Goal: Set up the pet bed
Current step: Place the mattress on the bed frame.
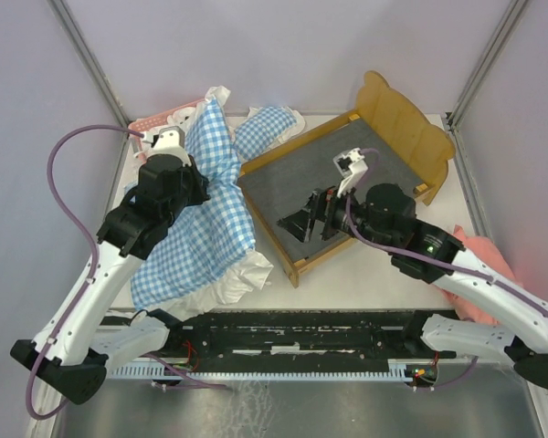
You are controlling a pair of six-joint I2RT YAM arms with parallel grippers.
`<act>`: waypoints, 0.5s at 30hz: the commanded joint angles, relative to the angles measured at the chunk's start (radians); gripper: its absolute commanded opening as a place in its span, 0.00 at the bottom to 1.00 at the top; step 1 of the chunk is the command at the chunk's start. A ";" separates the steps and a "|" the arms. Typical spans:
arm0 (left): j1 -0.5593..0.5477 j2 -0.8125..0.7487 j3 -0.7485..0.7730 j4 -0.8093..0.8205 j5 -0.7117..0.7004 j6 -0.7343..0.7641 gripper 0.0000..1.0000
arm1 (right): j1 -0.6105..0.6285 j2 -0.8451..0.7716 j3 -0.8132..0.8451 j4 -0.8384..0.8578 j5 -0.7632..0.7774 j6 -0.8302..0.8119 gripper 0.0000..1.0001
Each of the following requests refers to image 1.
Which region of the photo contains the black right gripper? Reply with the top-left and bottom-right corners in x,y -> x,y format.
276,177 -> 396,253

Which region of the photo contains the blue gingham mattress pad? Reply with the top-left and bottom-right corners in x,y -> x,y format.
130,86 -> 273,319

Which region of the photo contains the wooden pet bed frame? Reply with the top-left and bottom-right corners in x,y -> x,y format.
238,71 -> 455,287

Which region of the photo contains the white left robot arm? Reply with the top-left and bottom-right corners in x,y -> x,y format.
10,154 -> 209,404

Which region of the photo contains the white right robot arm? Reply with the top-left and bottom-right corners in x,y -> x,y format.
278,183 -> 548,390

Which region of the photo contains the pink plastic basket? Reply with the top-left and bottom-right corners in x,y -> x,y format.
129,99 -> 204,132

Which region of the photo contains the white cloth in basket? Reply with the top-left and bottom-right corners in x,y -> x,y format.
166,107 -> 196,131

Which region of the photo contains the blue gingham pillow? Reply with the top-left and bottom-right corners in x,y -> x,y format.
233,106 -> 306,162

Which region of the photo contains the pink cloth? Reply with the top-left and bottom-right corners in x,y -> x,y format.
442,224 -> 522,326

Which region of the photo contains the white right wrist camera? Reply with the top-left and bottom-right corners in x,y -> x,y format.
332,148 -> 379,198

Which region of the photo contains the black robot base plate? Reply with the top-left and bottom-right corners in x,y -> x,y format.
104,309 -> 439,366

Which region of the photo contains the white slotted cable duct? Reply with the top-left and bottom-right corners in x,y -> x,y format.
104,358 -> 416,381

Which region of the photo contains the aluminium frame post left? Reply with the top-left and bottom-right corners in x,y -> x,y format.
45,0 -> 132,133

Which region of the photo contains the aluminium frame post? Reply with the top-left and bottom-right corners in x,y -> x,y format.
45,0 -> 132,133
446,0 -> 531,130

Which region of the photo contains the aluminium frame post right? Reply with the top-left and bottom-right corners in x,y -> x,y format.
446,0 -> 531,130

